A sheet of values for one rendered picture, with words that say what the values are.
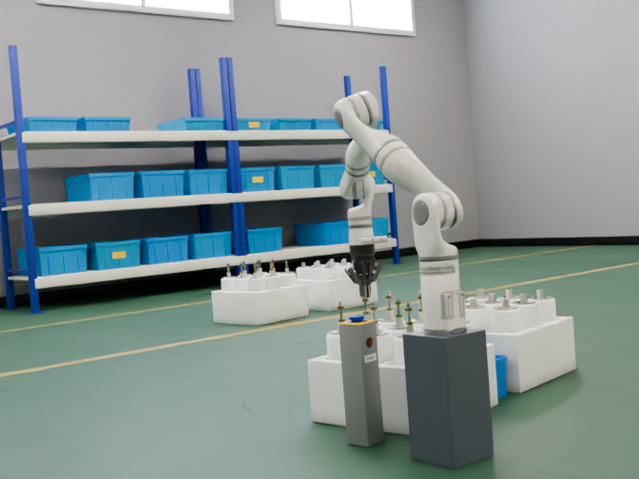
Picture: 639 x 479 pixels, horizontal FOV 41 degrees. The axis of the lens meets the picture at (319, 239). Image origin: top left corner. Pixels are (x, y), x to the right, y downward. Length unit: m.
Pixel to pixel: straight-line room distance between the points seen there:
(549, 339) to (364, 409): 0.88
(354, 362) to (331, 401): 0.28
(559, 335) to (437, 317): 1.00
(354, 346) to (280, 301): 2.58
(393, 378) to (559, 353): 0.82
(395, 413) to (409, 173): 0.65
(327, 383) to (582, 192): 7.21
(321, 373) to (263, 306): 2.24
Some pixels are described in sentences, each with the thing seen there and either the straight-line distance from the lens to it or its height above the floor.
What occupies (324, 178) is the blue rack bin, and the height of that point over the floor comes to 0.88.
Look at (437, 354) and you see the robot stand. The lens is 1.97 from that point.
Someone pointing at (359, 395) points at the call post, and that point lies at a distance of 2.20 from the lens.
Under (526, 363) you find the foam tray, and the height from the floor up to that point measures 0.08.
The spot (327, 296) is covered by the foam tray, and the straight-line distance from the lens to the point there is 5.00.
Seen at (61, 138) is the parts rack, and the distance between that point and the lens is 6.64.
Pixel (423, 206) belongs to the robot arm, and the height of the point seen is 0.60.
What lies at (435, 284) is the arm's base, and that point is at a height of 0.42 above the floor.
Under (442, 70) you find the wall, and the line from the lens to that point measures 10.16.
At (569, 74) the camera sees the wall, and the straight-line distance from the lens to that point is 9.55.
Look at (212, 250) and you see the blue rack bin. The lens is 7.20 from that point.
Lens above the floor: 0.62
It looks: 2 degrees down
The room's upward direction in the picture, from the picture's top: 4 degrees counter-clockwise
